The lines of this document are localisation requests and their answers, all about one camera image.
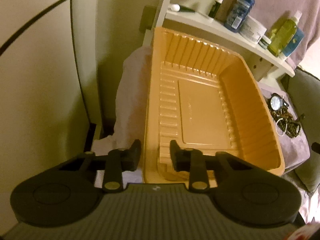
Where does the grey green cushion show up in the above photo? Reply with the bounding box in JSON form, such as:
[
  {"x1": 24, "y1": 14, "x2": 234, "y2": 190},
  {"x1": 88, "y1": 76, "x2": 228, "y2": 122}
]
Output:
[{"x1": 281, "y1": 67, "x2": 319, "y2": 193}]

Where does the black wrist watch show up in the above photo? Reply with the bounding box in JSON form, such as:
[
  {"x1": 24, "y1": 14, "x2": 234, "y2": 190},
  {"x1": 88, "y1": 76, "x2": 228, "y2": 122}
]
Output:
[{"x1": 269, "y1": 93, "x2": 289, "y2": 111}]

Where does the black curved cable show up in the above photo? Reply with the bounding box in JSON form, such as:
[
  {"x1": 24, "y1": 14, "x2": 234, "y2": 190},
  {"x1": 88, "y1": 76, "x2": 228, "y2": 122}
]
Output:
[{"x1": 0, "y1": 0, "x2": 71, "y2": 55}]

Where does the black tube white cap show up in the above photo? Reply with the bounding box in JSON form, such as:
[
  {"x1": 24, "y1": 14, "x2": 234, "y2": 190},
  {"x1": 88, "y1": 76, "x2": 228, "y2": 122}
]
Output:
[{"x1": 169, "y1": 4, "x2": 195, "y2": 13}]

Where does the orange plastic tray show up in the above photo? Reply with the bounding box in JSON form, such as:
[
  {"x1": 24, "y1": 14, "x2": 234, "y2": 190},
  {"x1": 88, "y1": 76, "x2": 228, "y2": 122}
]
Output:
[{"x1": 142, "y1": 27, "x2": 285, "y2": 183}]

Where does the mauve velvet table cloth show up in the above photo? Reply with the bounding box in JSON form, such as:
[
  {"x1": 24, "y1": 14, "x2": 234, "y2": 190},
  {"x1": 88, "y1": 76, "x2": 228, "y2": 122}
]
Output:
[{"x1": 92, "y1": 46, "x2": 319, "y2": 223}]

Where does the white cream jar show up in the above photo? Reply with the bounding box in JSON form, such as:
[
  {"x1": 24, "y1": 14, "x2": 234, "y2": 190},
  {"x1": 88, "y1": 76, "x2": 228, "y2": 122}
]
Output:
[{"x1": 239, "y1": 15, "x2": 267, "y2": 44}]

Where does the blue white tube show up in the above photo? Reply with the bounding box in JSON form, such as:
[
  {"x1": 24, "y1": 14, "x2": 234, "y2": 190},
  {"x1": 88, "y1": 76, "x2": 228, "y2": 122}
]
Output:
[{"x1": 279, "y1": 28, "x2": 304, "y2": 61}]

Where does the white corner shelf unit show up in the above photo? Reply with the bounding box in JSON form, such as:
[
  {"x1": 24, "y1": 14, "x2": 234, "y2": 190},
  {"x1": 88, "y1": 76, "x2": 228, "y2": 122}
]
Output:
[{"x1": 143, "y1": 0, "x2": 295, "y2": 85}]

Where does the small green-label jar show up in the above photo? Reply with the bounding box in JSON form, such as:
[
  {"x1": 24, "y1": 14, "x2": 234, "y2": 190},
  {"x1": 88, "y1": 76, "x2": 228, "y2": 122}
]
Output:
[{"x1": 258, "y1": 35, "x2": 271, "y2": 49}]

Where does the mauve hanging towel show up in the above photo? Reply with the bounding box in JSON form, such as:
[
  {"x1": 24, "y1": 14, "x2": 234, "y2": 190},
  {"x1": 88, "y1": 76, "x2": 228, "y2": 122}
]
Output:
[{"x1": 249, "y1": 0, "x2": 319, "y2": 69}]

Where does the dark wooden bead necklace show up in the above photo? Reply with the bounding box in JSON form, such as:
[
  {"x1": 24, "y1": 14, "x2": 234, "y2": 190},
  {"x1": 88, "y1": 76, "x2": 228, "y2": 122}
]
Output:
[{"x1": 267, "y1": 104, "x2": 302, "y2": 138}]

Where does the green oil spray bottle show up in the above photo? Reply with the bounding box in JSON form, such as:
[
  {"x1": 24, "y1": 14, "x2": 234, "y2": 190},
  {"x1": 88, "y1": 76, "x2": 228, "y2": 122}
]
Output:
[{"x1": 268, "y1": 10, "x2": 302, "y2": 57}]

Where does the small black white-capped bottle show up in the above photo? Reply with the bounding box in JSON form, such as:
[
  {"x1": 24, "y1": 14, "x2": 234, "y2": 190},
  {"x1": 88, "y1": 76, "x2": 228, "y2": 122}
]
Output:
[{"x1": 208, "y1": 0, "x2": 223, "y2": 18}]

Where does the dark blue spray bottle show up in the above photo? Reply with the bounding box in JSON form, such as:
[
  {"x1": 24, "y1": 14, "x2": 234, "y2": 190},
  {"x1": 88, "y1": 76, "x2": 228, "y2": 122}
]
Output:
[{"x1": 224, "y1": 0, "x2": 255, "y2": 33}]

